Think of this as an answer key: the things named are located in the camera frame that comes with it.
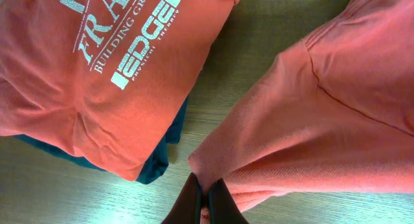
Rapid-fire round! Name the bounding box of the folded orange FRAM shirt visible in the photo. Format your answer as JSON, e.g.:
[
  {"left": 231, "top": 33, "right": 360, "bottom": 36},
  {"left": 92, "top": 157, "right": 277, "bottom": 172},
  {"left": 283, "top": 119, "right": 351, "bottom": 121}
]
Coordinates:
[{"left": 1, "top": 0, "right": 239, "bottom": 181}]

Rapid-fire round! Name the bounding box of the folded navy shirt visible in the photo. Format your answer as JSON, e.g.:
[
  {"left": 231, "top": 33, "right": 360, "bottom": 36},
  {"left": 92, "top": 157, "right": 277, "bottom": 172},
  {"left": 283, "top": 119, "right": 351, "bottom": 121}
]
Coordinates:
[{"left": 14, "top": 97, "right": 188, "bottom": 185}]

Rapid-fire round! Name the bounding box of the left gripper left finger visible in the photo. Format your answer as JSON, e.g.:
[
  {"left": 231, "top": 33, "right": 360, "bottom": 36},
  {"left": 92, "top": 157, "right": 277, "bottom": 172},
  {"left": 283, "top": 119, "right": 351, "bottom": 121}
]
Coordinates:
[{"left": 161, "top": 173, "right": 202, "bottom": 224}]

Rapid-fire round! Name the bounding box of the orange soccer t-shirt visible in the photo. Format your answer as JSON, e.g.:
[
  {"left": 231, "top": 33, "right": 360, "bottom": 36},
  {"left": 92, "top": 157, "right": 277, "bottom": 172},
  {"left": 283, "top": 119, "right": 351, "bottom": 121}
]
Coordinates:
[{"left": 188, "top": 0, "right": 413, "bottom": 211}]

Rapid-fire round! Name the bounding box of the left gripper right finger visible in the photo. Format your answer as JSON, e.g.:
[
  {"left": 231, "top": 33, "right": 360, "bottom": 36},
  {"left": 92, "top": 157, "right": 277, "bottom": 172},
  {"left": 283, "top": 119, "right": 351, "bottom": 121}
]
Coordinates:
[{"left": 208, "top": 179, "right": 248, "bottom": 224}]

